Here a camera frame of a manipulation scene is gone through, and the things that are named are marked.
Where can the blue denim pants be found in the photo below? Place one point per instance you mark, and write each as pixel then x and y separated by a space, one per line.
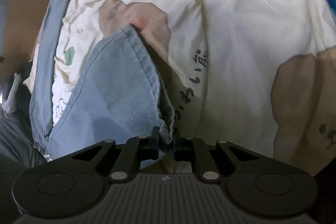
pixel 118 95

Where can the flattened cardboard sheet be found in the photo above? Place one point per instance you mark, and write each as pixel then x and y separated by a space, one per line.
pixel 26 16

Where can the person's grey trousers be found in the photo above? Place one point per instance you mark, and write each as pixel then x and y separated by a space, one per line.
pixel 15 142

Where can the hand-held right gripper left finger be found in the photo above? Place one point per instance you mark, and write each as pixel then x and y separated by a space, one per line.
pixel 156 150

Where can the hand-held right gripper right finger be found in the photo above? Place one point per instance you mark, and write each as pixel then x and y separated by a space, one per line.
pixel 176 153

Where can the cream bear print blanket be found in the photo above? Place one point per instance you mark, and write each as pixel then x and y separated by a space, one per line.
pixel 236 43

